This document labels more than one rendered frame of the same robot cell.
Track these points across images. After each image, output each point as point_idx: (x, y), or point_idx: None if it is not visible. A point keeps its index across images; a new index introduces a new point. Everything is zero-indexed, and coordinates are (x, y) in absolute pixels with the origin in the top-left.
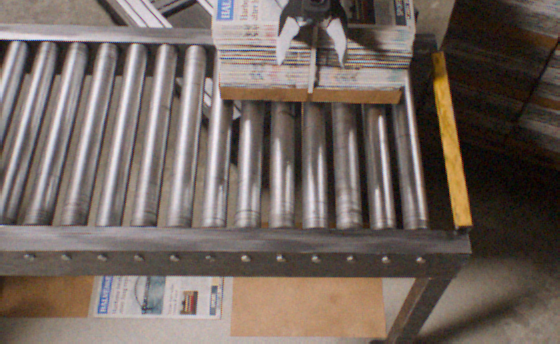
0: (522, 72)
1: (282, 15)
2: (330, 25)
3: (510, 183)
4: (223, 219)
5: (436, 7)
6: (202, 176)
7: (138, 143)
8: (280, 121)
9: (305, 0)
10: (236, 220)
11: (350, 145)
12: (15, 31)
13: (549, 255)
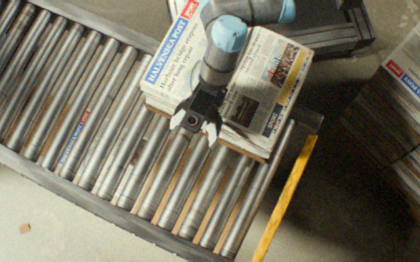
0: (400, 143)
1: (178, 106)
2: (208, 125)
3: (377, 195)
4: (111, 195)
5: (402, 27)
6: None
7: None
8: (178, 141)
9: (184, 118)
10: (118, 199)
11: (214, 180)
12: (47, 2)
13: (369, 256)
